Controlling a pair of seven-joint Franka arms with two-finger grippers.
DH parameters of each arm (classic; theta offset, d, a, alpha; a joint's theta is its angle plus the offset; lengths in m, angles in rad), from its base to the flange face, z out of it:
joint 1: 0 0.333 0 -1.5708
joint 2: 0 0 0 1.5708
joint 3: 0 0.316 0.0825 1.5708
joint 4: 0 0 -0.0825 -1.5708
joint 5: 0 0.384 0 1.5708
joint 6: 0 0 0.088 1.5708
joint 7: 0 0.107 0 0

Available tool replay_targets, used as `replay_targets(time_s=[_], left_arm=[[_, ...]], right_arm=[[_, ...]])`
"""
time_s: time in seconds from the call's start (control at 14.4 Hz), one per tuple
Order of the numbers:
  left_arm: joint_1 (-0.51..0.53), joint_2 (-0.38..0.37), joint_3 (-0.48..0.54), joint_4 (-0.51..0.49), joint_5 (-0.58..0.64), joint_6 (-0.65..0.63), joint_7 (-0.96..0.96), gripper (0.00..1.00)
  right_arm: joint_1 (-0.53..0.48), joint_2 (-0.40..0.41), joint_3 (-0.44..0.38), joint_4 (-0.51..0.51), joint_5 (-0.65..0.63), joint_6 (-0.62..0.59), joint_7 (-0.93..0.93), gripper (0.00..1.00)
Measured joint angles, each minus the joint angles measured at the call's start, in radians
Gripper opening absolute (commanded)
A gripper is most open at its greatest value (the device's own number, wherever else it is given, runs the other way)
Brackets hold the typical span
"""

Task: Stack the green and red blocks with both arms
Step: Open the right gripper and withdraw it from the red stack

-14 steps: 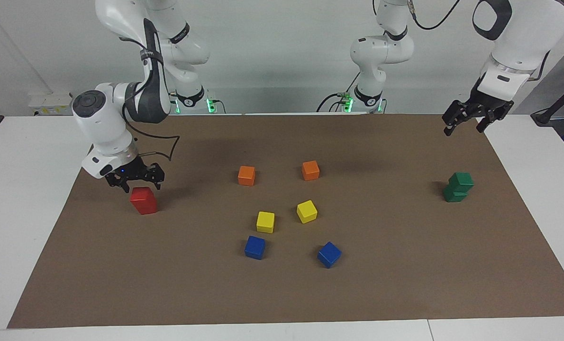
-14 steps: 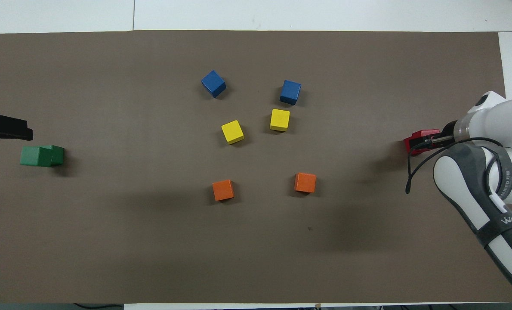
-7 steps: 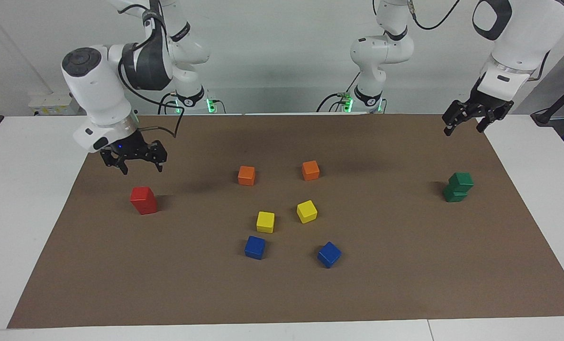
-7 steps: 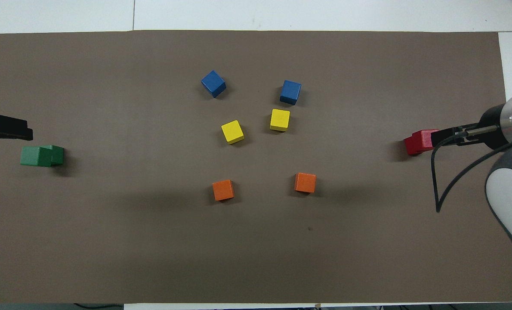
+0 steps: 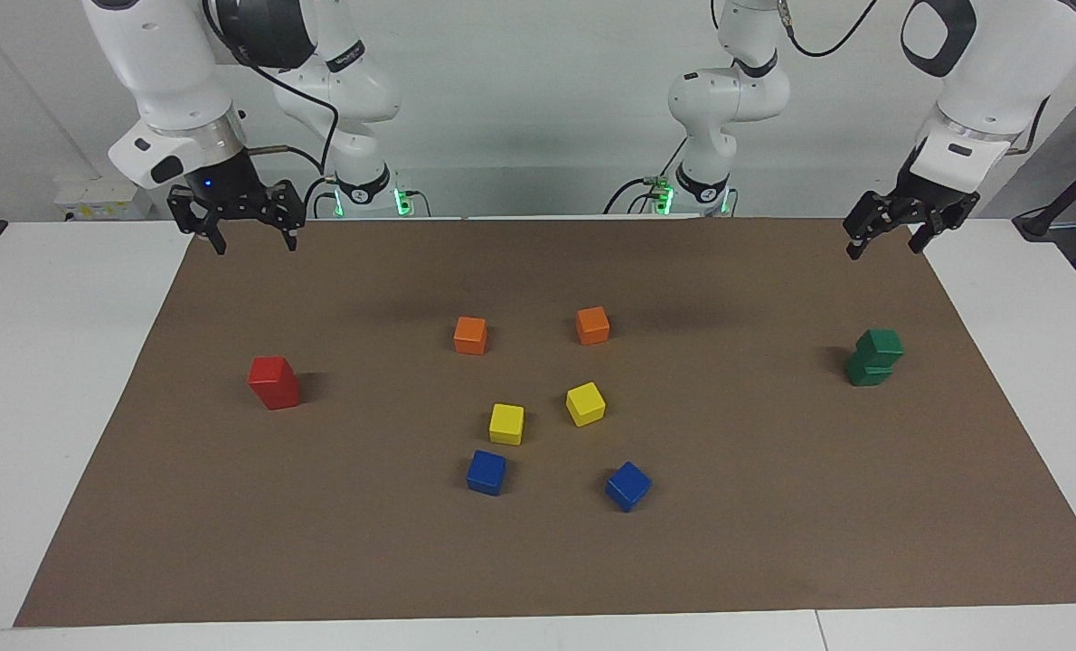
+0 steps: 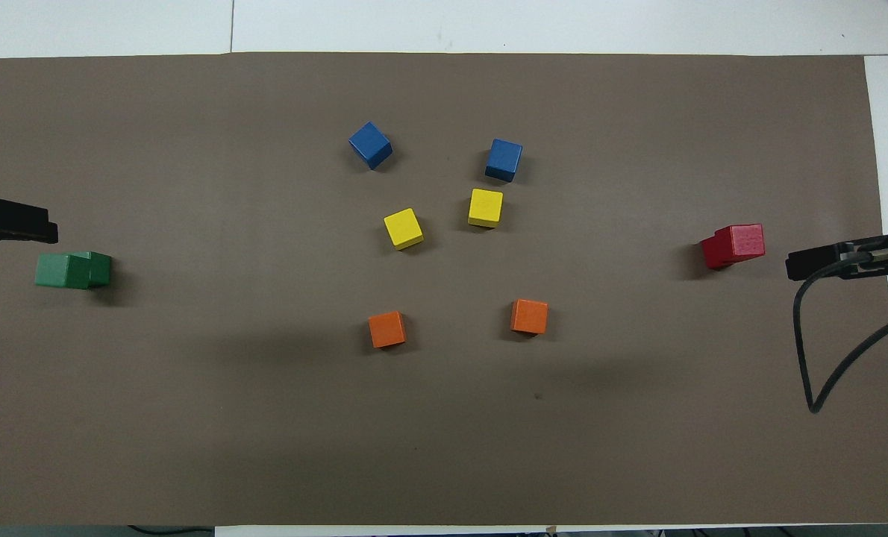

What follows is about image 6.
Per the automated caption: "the green wooden block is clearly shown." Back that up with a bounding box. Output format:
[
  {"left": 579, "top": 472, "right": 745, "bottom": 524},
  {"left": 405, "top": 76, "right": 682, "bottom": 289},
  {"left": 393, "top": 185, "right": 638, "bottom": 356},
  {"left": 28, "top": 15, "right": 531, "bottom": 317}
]
[
  {"left": 86, "top": 251, "right": 113, "bottom": 289},
  {"left": 34, "top": 253, "right": 92, "bottom": 291}
]

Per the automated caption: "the red wooden block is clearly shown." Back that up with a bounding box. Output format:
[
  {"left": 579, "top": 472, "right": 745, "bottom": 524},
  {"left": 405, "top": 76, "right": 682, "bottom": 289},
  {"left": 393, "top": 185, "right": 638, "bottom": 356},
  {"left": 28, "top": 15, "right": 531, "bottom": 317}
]
[
  {"left": 714, "top": 223, "right": 766, "bottom": 265},
  {"left": 700, "top": 236, "right": 736, "bottom": 271}
]

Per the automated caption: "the orange wooden block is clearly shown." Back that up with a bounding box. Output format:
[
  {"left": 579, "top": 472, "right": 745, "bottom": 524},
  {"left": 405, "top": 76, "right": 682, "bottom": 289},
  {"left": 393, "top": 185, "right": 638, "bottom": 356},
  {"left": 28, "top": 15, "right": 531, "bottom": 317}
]
[
  {"left": 368, "top": 310, "right": 407, "bottom": 349},
  {"left": 510, "top": 298, "right": 549, "bottom": 336}
]

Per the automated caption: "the blue wooden block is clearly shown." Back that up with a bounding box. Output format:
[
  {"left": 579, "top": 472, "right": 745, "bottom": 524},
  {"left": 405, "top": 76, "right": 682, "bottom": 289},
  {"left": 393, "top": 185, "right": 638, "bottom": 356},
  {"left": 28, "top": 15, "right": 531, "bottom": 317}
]
[
  {"left": 485, "top": 138, "right": 524, "bottom": 183},
  {"left": 348, "top": 122, "right": 393, "bottom": 171}
]

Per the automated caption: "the yellow wooden block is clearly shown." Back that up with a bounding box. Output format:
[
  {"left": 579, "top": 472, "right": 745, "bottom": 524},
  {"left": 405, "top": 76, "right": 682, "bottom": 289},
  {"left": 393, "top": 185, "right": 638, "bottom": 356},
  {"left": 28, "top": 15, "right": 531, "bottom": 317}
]
[
  {"left": 383, "top": 207, "right": 425, "bottom": 251},
  {"left": 467, "top": 188, "right": 504, "bottom": 229}
]

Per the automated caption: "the brown table mat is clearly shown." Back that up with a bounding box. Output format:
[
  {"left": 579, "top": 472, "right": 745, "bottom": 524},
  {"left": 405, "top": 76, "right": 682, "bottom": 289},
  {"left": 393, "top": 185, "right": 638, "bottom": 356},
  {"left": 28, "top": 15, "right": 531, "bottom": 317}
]
[{"left": 0, "top": 52, "right": 888, "bottom": 527}]

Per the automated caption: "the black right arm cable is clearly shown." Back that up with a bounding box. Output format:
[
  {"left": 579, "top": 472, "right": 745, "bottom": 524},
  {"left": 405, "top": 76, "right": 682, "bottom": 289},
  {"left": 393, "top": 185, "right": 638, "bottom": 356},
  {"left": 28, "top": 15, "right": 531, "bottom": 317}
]
[{"left": 791, "top": 252, "right": 888, "bottom": 415}]

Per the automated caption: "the black floor cable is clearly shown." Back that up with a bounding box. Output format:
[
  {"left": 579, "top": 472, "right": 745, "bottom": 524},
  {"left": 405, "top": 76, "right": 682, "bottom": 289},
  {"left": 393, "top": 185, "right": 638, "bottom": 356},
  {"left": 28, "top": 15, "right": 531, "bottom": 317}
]
[{"left": 127, "top": 525, "right": 215, "bottom": 536}]

